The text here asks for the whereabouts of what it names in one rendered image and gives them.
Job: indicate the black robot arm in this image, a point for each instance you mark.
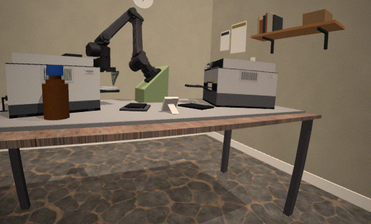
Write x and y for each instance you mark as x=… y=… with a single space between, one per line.
x=139 y=60

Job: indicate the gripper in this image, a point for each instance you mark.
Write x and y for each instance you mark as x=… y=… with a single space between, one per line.
x=105 y=66

